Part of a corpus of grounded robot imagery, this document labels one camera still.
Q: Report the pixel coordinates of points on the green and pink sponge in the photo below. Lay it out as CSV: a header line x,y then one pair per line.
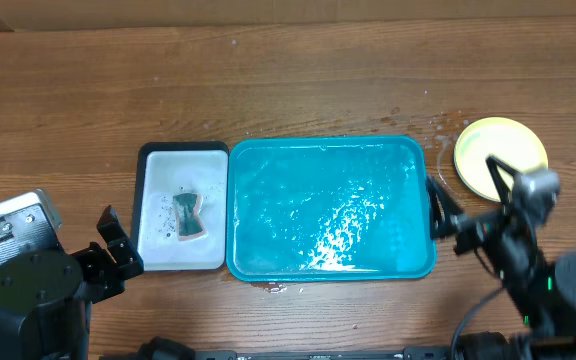
x,y
189,224

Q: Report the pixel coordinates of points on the yellow plate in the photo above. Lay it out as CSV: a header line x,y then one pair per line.
x,y
510,141

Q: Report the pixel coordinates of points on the teal plastic tray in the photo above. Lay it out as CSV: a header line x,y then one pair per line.
x,y
328,209

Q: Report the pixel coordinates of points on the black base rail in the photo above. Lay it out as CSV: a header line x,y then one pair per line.
x,y
164,349

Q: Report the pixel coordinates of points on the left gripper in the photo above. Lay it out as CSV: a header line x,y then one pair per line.
x,y
130,259

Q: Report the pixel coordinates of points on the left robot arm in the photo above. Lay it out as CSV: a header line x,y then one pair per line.
x,y
46,294

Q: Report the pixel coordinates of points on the black soapy water tray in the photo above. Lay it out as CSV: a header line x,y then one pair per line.
x,y
166,169

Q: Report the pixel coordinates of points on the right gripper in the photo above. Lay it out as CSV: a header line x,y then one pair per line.
x,y
479,226

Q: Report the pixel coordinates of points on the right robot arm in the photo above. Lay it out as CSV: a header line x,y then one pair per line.
x,y
544,294

